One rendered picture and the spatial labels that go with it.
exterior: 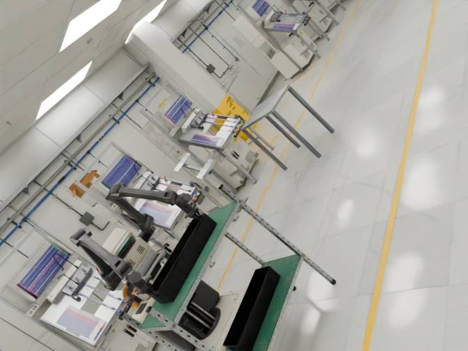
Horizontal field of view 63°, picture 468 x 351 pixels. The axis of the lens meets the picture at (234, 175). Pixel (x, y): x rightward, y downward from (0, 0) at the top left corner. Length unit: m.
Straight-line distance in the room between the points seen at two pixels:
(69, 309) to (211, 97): 4.86
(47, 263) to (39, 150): 2.48
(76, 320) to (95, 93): 4.22
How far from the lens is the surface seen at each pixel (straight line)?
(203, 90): 7.75
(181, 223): 5.08
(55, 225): 6.32
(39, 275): 4.63
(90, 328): 4.32
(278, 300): 2.61
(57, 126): 6.88
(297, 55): 8.38
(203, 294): 3.36
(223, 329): 3.14
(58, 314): 4.56
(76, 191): 5.32
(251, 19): 8.34
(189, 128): 5.88
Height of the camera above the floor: 1.69
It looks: 14 degrees down
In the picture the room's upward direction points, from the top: 49 degrees counter-clockwise
